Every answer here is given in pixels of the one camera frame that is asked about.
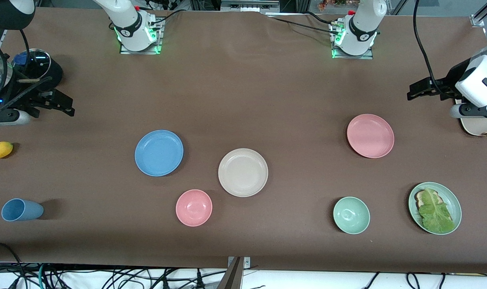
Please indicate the pink shallow plate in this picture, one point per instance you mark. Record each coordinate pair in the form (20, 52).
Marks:
(370, 136)

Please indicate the beige toaster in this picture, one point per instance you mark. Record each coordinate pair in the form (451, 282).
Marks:
(480, 126)

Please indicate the fabric table cover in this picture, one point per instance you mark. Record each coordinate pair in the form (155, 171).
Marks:
(267, 100)

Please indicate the beige shallow plate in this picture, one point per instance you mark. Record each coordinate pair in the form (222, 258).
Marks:
(243, 172)

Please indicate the small metal table bracket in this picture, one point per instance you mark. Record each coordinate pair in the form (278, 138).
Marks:
(247, 263)

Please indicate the small pink bowl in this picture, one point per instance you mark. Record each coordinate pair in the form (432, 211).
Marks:
(194, 208)

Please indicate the dark slanted beam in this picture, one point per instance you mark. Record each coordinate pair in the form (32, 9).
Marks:
(231, 279)

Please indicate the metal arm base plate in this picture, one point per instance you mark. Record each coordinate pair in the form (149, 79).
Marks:
(353, 57)
(141, 52)

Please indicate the glass lid with blue knob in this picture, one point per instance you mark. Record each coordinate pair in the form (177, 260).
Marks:
(40, 64)

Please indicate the green plate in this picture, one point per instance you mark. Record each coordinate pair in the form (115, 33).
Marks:
(453, 200)

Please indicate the green lettuce leaf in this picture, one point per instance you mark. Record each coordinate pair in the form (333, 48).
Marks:
(436, 212)

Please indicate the power strip with plugs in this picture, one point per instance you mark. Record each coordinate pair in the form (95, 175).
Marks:
(163, 4)

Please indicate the yellow lemon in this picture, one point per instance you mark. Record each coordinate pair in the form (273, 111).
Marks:
(0, 150)

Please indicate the blue cup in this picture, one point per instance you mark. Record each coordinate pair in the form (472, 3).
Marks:
(20, 210)

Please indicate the aluminium frame profile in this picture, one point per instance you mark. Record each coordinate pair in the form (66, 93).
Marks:
(482, 14)

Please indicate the orange flower decoration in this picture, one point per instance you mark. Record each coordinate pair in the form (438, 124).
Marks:
(327, 5)

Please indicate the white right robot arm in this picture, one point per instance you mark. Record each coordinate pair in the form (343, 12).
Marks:
(131, 28)

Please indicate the grey metal frame fixture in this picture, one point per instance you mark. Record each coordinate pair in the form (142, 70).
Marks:
(249, 6)

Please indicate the small green bowl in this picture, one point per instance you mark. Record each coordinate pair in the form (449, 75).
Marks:
(351, 215)

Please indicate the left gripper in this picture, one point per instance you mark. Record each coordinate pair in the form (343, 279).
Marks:
(453, 81)

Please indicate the toasted bread slice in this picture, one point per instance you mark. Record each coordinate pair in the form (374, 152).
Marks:
(419, 196)

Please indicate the blue shallow plate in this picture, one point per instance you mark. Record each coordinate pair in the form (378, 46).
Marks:
(159, 152)

